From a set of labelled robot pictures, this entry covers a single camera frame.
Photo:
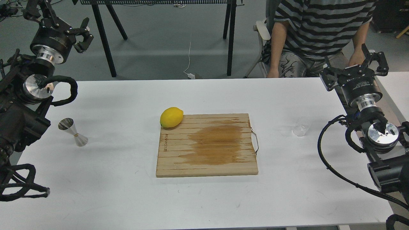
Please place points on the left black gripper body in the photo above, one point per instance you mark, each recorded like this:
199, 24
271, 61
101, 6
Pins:
54, 42

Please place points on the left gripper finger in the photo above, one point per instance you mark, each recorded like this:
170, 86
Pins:
84, 31
41, 11

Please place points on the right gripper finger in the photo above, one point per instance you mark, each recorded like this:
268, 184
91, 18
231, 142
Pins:
370, 56
333, 77

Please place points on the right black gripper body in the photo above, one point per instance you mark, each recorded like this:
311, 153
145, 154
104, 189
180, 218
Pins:
359, 88

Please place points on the clear glass measuring cup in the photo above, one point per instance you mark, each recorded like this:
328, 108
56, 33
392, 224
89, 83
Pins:
301, 127

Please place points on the steel double jigger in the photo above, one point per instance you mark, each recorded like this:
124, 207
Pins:
67, 125

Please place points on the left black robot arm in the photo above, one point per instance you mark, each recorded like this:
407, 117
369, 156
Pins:
28, 88

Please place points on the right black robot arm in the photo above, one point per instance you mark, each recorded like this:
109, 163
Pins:
367, 130

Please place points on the white side table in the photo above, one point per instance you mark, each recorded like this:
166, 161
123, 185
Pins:
395, 100

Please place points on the person in striped shirt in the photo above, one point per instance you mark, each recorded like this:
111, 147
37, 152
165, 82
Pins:
305, 32

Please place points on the white office chair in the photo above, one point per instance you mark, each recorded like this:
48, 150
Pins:
260, 27

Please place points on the yellow lemon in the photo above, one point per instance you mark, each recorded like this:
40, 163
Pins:
171, 117

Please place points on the wooden cutting board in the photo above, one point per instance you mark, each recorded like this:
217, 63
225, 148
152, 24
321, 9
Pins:
207, 145

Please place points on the black metal table frame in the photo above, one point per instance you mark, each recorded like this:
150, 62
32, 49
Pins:
163, 42

